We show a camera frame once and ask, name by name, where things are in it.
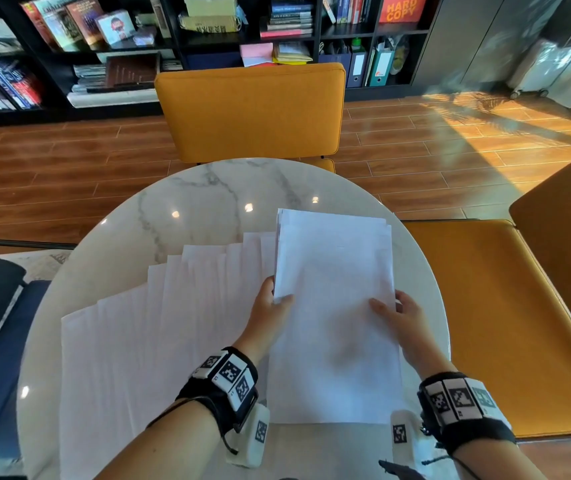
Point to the person's right hand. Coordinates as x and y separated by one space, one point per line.
413 334

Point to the person's left hand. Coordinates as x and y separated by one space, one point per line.
260 324

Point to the person's right thumb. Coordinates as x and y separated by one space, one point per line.
383 309

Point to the person's left thumb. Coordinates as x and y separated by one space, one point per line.
283 303

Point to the stack of white paper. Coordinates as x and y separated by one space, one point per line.
335 304

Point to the person's right forearm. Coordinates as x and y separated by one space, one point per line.
495 459

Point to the person's left forearm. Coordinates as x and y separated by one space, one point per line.
170 444

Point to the black marker wristband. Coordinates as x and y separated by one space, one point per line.
215 389
465 409

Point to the yellow upholstered chair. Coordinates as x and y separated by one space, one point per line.
250 112
505 304

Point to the fanned white paper sheets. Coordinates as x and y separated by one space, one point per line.
135 344

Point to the teal binder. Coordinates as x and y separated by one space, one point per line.
381 65

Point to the dark blue binder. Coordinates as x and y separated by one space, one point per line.
334 58

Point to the pink folder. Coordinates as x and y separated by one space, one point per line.
255 54

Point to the yellow paper stack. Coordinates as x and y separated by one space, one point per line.
291 52

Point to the brown book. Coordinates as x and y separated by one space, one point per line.
132 70

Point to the white wheeled appliance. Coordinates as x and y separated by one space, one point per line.
535 67

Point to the stack of lying books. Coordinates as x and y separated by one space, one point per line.
287 17

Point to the stack of magazines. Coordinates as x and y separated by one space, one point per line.
90 84

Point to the stack of yellowish books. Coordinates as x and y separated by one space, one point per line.
209 13

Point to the black bookshelf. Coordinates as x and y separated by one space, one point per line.
170 24

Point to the orange book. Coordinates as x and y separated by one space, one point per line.
403 8

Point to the row of upright books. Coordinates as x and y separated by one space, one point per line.
349 8

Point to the white cartoon box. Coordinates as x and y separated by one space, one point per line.
114 27

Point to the leaning colourful books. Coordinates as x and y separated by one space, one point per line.
65 22

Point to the row of blue red magazines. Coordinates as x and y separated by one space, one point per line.
0 87

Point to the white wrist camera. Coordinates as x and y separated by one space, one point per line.
404 439
250 437

